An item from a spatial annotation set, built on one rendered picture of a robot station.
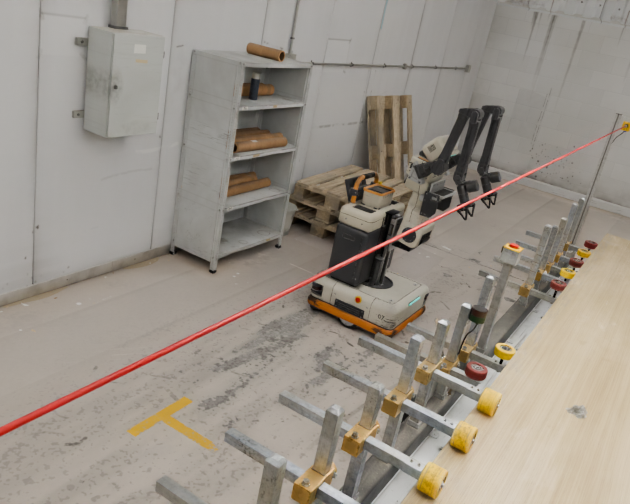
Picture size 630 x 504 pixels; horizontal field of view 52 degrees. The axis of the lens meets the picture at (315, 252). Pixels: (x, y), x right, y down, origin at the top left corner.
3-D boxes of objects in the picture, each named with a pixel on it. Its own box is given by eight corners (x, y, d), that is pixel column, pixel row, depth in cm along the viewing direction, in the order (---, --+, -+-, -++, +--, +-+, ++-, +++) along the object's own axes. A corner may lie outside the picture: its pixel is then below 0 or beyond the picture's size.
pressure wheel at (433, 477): (426, 460, 169) (432, 460, 176) (413, 489, 168) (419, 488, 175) (447, 472, 166) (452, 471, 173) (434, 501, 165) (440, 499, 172)
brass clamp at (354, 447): (338, 448, 178) (342, 433, 177) (361, 426, 189) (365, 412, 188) (358, 459, 176) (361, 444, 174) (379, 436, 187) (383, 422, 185)
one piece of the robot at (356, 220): (320, 290, 450) (344, 176, 420) (357, 271, 495) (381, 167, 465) (361, 308, 436) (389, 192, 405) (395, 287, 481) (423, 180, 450)
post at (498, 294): (473, 350, 295) (502, 261, 279) (477, 346, 299) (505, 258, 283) (483, 354, 293) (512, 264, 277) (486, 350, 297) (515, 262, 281)
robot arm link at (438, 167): (466, 101, 378) (460, 102, 369) (486, 111, 373) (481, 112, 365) (434, 169, 398) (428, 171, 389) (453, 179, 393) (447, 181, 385)
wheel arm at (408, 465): (277, 402, 191) (279, 392, 190) (283, 397, 194) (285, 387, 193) (430, 487, 169) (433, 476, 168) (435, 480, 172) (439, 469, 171)
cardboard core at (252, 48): (247, 42, 482) (279, 50, 469) (253, 42, 489) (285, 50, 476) (245, 53, 485) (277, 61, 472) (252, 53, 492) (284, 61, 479)
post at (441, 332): (404, 434, 235) (438, 319, 217) (408, 430, 238) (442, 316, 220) (413, 439, 233) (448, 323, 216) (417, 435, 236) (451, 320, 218)
